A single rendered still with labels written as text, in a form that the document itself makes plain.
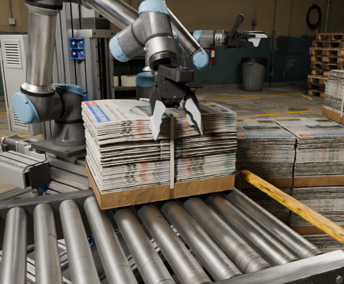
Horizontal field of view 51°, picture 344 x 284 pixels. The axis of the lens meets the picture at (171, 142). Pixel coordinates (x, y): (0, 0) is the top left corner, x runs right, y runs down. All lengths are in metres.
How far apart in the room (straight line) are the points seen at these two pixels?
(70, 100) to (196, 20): 7.29
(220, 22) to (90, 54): 7.33
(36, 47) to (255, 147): 0.91
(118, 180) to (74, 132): 0.56
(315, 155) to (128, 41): 0.98
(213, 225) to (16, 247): 0.44
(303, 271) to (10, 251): 0.58
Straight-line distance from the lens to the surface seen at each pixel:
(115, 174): 0.91
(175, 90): 0.86
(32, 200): 1.05
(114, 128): 0.87
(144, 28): 0.94
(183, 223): 0.89
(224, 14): 8.90
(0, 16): 7.82
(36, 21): 1.28
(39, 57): 1.30
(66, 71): 1.66
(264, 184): 1.07
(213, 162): 0.99
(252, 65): 8.57
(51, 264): 0.78
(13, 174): 1.55
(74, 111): 1.43
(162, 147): 0.92
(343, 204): 1.78
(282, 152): 1.58
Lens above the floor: 1.22
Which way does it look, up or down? 16 degrees down
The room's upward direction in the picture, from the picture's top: straight up
